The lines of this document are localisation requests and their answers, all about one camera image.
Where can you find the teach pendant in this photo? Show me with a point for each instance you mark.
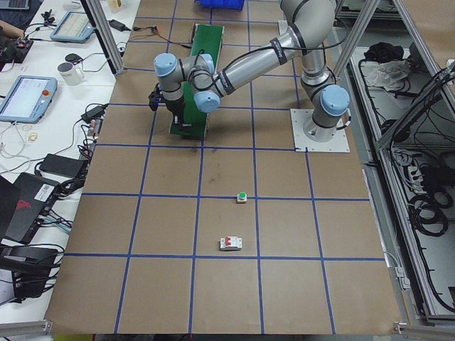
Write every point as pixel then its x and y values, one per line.
pixel 28 99
pixel 74 27

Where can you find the black power adapter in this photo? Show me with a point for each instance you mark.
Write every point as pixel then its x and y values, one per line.
pixel 94 113

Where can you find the green conveyor belt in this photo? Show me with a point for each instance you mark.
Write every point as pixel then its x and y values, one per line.
pixel 208 38

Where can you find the red white circuit breaker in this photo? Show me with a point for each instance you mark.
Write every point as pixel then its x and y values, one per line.
pixel 230 243

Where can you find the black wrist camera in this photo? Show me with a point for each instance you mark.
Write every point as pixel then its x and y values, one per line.
pixel 155 99

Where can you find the green push button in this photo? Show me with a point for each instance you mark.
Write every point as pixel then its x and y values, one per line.
pixel 241 197

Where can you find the white mug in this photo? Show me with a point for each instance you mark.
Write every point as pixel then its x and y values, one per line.
pixel 71 74

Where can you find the aluminium frame post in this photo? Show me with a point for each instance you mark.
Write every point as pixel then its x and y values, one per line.
pixel 98 20

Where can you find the blue plastic bin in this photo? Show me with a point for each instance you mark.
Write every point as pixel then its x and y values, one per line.
pixel 222 4

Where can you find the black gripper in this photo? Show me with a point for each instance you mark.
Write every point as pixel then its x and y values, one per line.
pixel 176 109

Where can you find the upper teach pendant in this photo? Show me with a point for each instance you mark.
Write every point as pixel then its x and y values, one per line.
pixel 74 27

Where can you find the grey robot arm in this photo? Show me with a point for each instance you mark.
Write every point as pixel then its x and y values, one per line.
pixel 308 24

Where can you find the lower teach pendant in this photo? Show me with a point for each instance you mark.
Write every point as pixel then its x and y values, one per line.
pixel 28 99

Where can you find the black laptop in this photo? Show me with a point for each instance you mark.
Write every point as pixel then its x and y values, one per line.
pixel 22 203

